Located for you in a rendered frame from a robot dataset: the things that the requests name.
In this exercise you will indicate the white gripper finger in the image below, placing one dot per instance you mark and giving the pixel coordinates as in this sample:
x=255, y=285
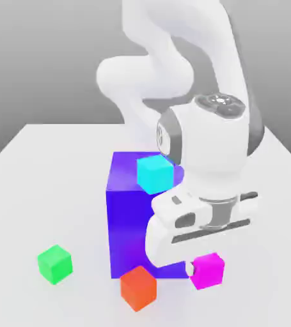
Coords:
x=190, y=268

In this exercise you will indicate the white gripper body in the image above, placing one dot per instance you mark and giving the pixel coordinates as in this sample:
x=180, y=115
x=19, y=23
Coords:
x=160, y=245

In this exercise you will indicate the small magenta cube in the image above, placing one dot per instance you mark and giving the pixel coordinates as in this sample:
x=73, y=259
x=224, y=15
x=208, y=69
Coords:
x=209, y=270

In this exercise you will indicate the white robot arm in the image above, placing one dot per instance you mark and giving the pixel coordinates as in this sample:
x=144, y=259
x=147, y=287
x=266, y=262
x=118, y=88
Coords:
x=211, y=143

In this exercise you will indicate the small orange cube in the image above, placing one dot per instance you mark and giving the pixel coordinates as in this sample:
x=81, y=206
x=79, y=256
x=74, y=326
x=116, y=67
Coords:
x=138, y=288

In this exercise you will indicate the small cyan cube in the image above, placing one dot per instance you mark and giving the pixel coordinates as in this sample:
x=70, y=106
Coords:
x=154, y=175

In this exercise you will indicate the small green cube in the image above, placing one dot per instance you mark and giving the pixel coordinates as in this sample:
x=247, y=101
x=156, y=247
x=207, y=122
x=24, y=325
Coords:
x=55, y=264

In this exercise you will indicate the large purple box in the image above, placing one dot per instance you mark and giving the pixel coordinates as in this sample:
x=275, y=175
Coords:
x=127, y=224

